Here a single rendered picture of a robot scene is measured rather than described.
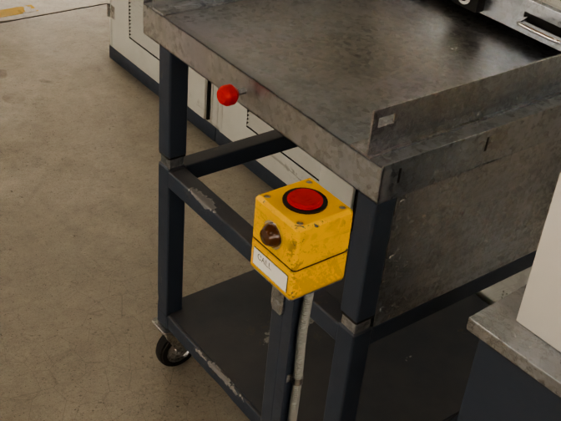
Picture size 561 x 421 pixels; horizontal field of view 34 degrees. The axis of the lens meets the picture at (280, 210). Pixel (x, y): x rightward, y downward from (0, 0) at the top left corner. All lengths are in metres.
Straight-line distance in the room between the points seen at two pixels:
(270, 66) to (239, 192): 1.26
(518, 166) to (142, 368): 1.00
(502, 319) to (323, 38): 0.62
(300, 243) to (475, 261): 0.60
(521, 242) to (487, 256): 0.08
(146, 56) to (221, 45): 1.66
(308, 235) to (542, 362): 0.31
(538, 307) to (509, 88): 0.39
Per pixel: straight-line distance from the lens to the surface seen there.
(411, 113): 1.22
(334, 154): 1.25
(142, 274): 2.33
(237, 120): 2.71
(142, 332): 2.16
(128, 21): 3.18
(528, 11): 1.61
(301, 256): 0.98
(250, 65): 1.41
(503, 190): 1.47
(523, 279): 2.04
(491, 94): 1.34
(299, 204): 0.98
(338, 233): 1.00
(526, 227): 1.59
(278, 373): 1.14
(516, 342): 1.11
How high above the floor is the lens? 1.45
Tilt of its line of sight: 34 degrees down
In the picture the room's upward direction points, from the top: 6 degrees clockwise
